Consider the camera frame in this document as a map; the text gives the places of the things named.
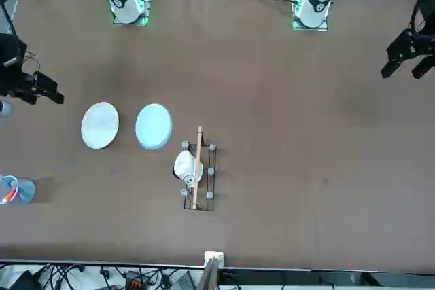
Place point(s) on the pale blue plastic cup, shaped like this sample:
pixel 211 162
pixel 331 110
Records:
pixel 25 191

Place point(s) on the red and black device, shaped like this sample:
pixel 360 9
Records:
pixel 136 280

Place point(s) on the white mug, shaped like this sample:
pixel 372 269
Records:
pixel 181 166

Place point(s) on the blue plate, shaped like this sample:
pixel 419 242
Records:
pixel 153 127

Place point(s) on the white plate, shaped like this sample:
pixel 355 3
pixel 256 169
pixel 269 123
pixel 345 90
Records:
pixel 100 125

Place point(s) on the black flat case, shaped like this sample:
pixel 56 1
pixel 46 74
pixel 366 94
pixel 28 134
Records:
pixel 25 281

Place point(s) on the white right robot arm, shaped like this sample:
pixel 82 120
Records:
pixel 124 8

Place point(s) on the aluminium camera post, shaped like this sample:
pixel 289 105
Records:
pixel 207 276

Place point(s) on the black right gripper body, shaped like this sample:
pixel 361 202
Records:
pixel 12 66

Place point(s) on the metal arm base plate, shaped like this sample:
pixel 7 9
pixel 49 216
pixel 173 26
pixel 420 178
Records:
pixel 144 22
pixel 323 28

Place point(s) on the white post bracket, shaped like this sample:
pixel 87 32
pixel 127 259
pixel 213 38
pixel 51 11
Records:
pixel 214 255

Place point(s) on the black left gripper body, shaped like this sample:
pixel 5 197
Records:
pixel 411 45

